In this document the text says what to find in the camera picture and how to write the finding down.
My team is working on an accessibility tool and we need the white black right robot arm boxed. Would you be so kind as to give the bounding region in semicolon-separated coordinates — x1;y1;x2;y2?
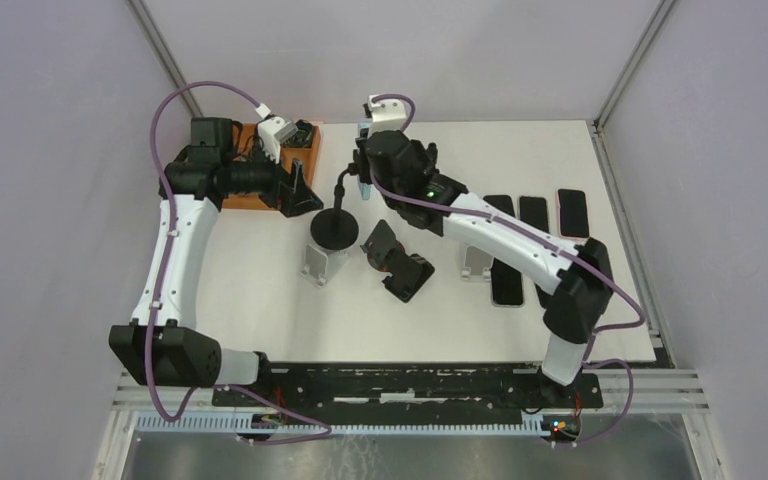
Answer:
353;130;614;408

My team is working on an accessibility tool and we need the round wooden base stand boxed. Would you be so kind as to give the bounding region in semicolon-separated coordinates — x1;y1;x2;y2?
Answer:
360;219;405;272

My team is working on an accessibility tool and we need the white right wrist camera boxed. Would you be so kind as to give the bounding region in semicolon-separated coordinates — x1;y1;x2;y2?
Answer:
366;95;410;136

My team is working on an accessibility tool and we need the silver metal phone stand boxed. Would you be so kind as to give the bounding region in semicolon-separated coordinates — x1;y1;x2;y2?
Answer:
460;243;494;283

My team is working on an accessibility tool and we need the silver edge smartphone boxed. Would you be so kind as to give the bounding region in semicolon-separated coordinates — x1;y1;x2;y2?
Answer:
491;259;525;308

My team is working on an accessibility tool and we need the black folding phone stand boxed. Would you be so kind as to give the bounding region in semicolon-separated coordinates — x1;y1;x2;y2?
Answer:
382;250;435;303

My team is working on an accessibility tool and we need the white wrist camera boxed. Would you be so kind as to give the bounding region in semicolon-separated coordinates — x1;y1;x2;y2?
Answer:
366;95;410;136
255;103;297;163

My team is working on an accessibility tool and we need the silver stand left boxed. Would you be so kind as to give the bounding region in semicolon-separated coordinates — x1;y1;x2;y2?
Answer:
300;243;349;288

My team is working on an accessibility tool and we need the blue case smartphone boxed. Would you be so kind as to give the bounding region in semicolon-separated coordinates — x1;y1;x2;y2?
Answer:
353;122;372;201

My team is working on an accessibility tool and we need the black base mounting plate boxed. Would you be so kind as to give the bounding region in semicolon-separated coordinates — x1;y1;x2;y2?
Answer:
211;360;604;429

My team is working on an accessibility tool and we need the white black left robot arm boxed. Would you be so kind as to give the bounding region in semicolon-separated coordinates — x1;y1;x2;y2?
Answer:
108;115;323;408

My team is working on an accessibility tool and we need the black round clamp stand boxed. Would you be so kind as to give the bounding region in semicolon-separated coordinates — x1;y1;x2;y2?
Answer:
310;166;359;251

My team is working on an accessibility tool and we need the black cable bundle right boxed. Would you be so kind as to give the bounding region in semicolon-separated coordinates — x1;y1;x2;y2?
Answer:
291;119;316;150

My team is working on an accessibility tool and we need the orange wooden organizer tray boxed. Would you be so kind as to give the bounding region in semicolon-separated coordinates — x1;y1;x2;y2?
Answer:
223;121;321;211

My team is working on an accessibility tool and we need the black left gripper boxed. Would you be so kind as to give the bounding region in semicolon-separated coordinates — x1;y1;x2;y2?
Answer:
222;139;323;218

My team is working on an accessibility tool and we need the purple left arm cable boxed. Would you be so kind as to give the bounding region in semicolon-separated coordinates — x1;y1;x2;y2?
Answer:
148;80;334;446

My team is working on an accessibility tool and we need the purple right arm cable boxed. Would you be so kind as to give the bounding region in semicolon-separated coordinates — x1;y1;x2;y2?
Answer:
364;92;647;448

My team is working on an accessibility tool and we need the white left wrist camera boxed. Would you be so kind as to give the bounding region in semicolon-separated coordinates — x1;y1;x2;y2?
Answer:
255;103;297;163

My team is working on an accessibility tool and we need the white slotted cable duct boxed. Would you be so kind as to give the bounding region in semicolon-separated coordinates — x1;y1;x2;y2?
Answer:
135;411;575;439

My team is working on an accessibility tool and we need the pink case smartphone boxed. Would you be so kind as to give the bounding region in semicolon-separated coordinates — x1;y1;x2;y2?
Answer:
557;189;590;239

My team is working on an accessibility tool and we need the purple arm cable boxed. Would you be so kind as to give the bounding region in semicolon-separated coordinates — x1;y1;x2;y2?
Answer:
148;80;334;446
364;92;647;448

